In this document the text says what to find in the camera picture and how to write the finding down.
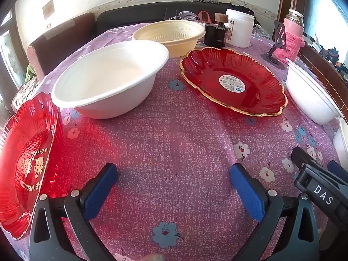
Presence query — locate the wooden glass door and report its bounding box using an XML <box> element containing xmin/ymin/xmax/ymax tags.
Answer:
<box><xmin>1</xmin><ymin>6</ymin><xmax>28</xmax><ymax>115</ymax></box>

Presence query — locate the maroon armchair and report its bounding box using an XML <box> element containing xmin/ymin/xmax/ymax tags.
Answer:
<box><xmin>26</xmin><ymin>12</ymin><xmax>95</xmax><ymax>81</ymax></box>

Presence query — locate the white plastic jar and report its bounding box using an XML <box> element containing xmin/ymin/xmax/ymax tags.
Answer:
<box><xmin>225</xmin><ymin>9</ymin><xmax>255</xmax><ymax>48</ymax></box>

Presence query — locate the large white foam bowl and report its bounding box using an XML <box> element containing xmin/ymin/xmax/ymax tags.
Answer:
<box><xmin>51</xmin><ymin>40</ymin><xmax>169</xmax><ymax>120</ymax></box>

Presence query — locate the small wall plaque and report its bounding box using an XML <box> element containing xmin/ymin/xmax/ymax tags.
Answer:
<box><xmin>42</xmin><ymin>0</ymin><xmax>55</xmax><ymax>19</ymax></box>

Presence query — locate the green cloth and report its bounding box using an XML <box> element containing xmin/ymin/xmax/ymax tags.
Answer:
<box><xmin>25</xmin><ymin>64</ymin><xmax>37</xmax><ymax>82</ymax></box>

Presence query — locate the red plastic bag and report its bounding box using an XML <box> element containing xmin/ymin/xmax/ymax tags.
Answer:
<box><xmin>197</xmin><ymin>11</ymin><xmax>212</xmax><ymax>24</ymax></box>

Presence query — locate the cream plastic colander bowl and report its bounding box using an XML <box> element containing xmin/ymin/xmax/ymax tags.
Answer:
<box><xmin>132</xmin><ymin>20</ymin><xmax>205</xmax><ymax>58</ymax></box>

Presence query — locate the dark bottle with cork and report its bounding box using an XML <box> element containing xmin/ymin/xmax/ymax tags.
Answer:
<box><xmin>204</xmin><ymin>13</ymin><xmax>228</xmax><ymax>48</ymax></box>

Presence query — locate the black sofa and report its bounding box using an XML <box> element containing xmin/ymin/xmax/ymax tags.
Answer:
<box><xmin>95</xmin><ymin>0</ymin><xmax>255</xmax><ymax>37</ymax></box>

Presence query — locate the patterned blanket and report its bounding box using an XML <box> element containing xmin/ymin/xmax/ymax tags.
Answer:
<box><xmin>11</xmin><ymin>77</ymin><xmax>41</xmax><ymax>112</ymax></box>

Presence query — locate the red plate with gold text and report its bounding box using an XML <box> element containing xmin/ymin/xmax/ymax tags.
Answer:
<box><xmin>1</xmin><ymin>92</ymin><xmax>63</xmax><ymax>240</ymax></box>

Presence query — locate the black phone stand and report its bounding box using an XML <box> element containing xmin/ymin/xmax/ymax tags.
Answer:
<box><xmin>261</xmin><ymin>20</ymin><xmax>286</xmax><ymax>70</ymax></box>

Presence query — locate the pink knit-sleeved thermos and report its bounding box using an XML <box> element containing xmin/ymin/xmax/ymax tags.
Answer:
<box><xmin>274</xmin><ymin>9</ymin><xmax>304</xmax><ymax>65</ymax></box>

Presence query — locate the purple floral tablecloth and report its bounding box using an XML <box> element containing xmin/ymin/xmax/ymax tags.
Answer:
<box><xmin>5</xmin><ymin>22</ymin><xmax>344</xmax><ymax>261</ymax></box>

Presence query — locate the red gold-rimmed flower plate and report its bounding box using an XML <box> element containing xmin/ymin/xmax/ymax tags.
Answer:
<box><xmin>179</xmin><ymin>47</ymin><xmax>288</xmax><ymax>117</ymax></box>

